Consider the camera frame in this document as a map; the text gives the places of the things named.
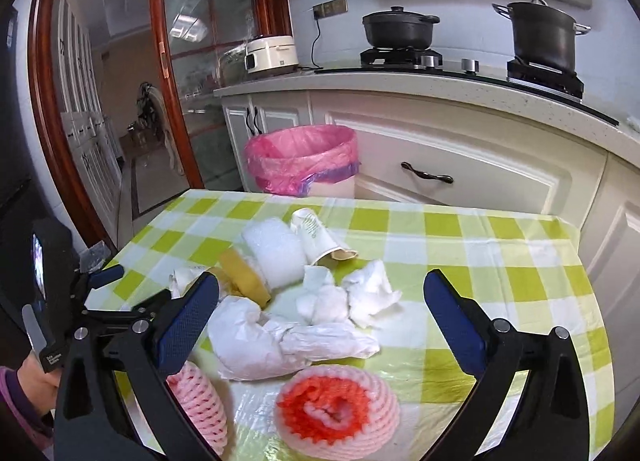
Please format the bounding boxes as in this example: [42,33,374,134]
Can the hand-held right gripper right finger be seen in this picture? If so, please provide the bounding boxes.
[423,268,592,461]

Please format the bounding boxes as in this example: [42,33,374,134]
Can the wooden framed glass door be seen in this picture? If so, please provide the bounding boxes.
[29,0,297,244]

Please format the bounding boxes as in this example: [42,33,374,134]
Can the white trash bin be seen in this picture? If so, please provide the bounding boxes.
[304,173,359,200]

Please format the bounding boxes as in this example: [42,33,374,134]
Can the person's left hand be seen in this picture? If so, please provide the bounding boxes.
[17,353,58,412]

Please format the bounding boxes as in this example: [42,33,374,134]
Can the white paper cup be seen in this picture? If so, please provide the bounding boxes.
[290,208,359,267]

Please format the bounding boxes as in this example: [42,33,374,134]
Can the grey stock pot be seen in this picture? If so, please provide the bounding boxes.
[492,0,592,73]

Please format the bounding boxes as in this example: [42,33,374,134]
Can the white hallway cabinets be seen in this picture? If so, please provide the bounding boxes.
[56,0,123,214]

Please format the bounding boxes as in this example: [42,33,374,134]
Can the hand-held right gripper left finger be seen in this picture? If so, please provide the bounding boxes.
[52,270,222,461]

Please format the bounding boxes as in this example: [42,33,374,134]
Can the white foam wrap roll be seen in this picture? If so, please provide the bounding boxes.
[242,214,307,288]

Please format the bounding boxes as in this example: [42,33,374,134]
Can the yellow fruit peel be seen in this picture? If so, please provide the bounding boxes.
[219,247,272,306]

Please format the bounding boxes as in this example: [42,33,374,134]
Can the white kitchen counter cabinet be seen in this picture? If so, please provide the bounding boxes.
[213,66,640,342]

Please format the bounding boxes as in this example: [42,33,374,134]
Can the green checkered tablecloth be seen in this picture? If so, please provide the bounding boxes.
[82,188,621,461]

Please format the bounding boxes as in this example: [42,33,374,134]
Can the white plastic bag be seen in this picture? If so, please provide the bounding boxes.
[206,292,382,382]

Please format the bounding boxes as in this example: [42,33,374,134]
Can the small pink foam fruit net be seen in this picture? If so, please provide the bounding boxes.
[165,360,229,458]

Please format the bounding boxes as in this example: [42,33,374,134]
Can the wall socket panel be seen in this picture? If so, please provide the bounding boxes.
[312,0,347,18]

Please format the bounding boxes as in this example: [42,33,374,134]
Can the black power cable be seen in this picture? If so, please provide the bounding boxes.
[299,11,327,74]

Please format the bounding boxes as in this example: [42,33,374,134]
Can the white tissue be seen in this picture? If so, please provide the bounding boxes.
[342,260,404,330]
[296,265,351,327]
[169,263,213,299]

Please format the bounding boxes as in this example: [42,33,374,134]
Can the black glass gas hob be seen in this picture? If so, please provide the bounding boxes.
[314,47,621,127]

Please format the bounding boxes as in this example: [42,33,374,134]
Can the chair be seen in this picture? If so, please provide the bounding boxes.
[136,82,177,174]

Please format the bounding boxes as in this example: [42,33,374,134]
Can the black drawer handle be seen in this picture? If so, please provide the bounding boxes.
[400,162,454,185]

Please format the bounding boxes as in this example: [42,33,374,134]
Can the black casserole pot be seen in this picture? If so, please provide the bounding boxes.
[362,6,441,50]

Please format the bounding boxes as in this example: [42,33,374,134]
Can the clear plastic bag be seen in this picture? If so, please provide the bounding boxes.
[79,242,107,273]

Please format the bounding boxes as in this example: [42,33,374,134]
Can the person's left forearm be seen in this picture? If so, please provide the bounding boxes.
[0,366,53,442]

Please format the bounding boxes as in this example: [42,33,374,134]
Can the white rice cooker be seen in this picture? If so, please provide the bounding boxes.
[244,34,300,80]

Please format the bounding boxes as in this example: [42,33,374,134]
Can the large pink foam fruit net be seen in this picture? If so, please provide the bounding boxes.
[274,365,402,455]

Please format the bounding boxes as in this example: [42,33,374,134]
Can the bin with pink bag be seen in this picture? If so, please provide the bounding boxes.
[243,124,361,198]

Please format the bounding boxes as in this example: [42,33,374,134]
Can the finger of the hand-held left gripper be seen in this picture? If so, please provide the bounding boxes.
[75,263,125,312]

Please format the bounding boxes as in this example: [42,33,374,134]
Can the black burner grate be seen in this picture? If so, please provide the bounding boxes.
[359,46,444,68]
[505,56,585,102]

